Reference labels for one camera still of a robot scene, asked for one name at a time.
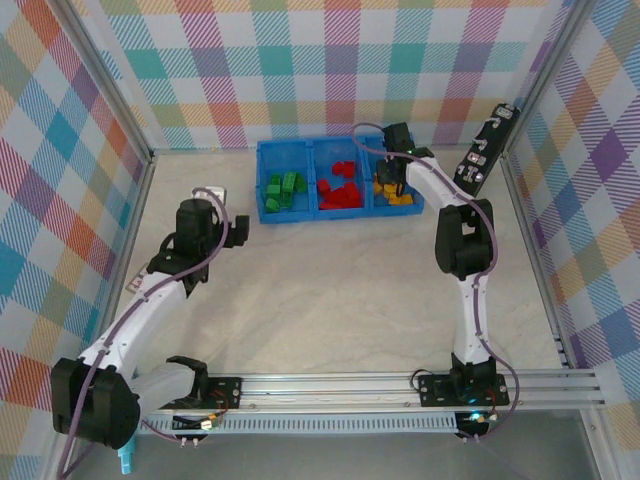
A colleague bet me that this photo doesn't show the blue three-compartment plastic bin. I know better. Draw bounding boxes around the blue three-compartment plastic bin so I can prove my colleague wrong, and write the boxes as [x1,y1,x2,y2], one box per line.
[255,135,426,226]

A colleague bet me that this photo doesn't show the black case with metal latches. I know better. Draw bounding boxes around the black case with metal latches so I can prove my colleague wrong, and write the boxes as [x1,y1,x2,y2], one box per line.
[452,103,522,199]

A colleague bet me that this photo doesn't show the teal cylindrical tool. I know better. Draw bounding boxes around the teal cylindrical tool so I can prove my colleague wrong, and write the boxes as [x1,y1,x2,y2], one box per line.
[117,434,137,475]

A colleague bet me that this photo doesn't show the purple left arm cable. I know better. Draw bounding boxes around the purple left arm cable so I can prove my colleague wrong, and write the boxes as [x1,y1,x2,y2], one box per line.
[55,185,232,479]

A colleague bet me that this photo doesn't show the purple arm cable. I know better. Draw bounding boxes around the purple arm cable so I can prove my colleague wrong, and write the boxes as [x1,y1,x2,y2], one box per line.
[352,122,521,444]
[55,185,232,479]

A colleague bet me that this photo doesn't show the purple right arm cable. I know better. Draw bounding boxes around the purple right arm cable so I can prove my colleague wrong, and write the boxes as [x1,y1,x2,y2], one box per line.
[352,122,521,444]

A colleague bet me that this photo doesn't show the aluminium side frame rail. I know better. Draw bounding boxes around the aluminium side frame rail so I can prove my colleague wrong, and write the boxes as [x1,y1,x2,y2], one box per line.
[499,149,574,371]
[107,152,157,311]

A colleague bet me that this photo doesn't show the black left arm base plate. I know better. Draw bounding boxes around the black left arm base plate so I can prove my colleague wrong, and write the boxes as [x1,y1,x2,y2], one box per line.
[198,375,244,411]

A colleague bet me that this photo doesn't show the aluminium upright frame post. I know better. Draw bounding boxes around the aluminium upright frame post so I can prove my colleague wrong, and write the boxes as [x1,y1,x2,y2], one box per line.
[502,0,604,161]
[62,0,157,161]

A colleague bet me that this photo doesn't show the aluminium mounting rail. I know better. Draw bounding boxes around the aluminium mounting rail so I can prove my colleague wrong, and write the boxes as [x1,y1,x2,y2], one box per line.
[137,369,604,416]

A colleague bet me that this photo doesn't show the grey slotted cable duct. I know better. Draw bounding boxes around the grey slotted cable duct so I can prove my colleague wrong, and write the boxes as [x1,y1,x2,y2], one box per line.
[142,413,459,437]

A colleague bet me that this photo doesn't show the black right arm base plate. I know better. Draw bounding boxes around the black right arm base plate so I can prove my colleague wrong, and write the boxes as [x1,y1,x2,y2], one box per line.
[417,372,511,407]

